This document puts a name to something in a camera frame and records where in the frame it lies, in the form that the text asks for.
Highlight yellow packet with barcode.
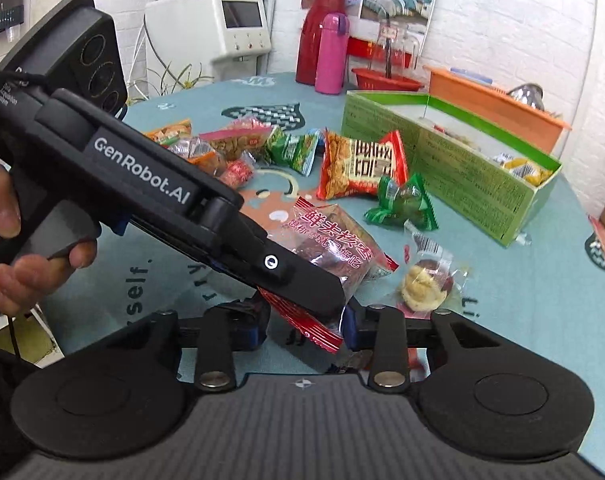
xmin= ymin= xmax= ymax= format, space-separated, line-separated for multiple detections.
xmin=495 ymin=152 xmax=554 ymax=187

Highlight green grassy plant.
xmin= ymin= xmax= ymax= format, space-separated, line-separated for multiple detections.
xmin=126 ymin=57 xmax=216 ymax=107

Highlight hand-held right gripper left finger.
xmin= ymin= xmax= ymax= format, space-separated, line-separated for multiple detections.
xmin=107 ymin=300 xmax=272 ymax=393

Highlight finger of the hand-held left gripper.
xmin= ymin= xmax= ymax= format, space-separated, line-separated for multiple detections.
xmin=217 ymin=207 xmax=346 ymax=330

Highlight green cardboard box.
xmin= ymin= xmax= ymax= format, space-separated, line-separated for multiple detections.
xmin=341 ymin=89 xmax=564 ymax=249

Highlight clear date packet red print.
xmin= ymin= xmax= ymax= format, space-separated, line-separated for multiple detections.
xmin=259 ymin=196 xmax=400 ymax=355

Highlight white machine with screen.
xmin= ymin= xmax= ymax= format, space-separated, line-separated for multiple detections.
xmin=144 ymin=0 xmax=276 ymax=82

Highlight shiny steel utensil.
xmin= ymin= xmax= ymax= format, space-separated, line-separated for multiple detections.
xmin=506 ymin=82 xmax=546 ymax=112

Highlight clear pink-striped peanut packet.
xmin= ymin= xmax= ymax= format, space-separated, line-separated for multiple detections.
xmin=199 ymin=114 xmax=274 ymax=162

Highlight orange packet black characters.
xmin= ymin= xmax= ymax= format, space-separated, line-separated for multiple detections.
xmin=315 ymin=129 xmax=409 ymax=202

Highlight blue plate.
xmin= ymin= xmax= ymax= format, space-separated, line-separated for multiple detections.
xmin=449 ymin=66 xmax=494 ymax=85

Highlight green packet white label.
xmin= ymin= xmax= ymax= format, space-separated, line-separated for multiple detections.
xmin=261 ymin=126 xmax=319 ymax=177

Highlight small green snack packet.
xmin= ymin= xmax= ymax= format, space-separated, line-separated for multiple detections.
xmin=363 ymin=173 xmax=440 ymax=232

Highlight person's left hand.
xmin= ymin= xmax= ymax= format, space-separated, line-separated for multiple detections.
xmin=0 ymin=156 xmax=99 ymax=317

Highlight orange green dried fruit packet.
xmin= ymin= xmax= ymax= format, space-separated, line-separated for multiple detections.
xmin=143 ymin=118 xmax=194 ymax=147

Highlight clear packet orange edges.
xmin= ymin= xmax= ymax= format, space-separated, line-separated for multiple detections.
xmin=166 ymin=136 xmax=229 ymax=177

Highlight dark clothing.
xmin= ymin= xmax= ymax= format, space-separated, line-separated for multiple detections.
xmin=0 ymin=346 xmax=40 ymax=467

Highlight orange plastic tub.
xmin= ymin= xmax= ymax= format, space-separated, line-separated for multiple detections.
xmin=423 ymin=64 xmax=572 ymax=155

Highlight black cable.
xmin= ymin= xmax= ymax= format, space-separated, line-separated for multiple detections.
xmin=8 ymin=310 xmax=23 ymax=358

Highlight pink thermos bottle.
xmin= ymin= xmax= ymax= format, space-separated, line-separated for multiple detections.
xmin=314 ymin=12 xmax=351 ymax=96

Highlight red thermos jug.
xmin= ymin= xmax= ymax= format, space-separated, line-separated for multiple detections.
xmin=295 ymin=0 xmax=351 ymax=86

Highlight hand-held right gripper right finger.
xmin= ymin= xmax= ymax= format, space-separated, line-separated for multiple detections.
xmin=342 ymin=305 xmax=513 ymax=393

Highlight clear spicy peanut packet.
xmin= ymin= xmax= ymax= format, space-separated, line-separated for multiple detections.
xmin=218 ymin=151 xmax=257 ymax=190

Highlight red plastic basin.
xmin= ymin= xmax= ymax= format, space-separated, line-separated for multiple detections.
xmin=351 ymin=66 xmax=426 ymax=94

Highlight glass pitcher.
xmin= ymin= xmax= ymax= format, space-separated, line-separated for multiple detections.
xmin=367 ymin=19 xmax=422 ymax=80

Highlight clear pastry packet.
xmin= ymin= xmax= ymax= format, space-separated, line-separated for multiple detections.
xmin=399 ymin=219 xmax=470 ymax=320

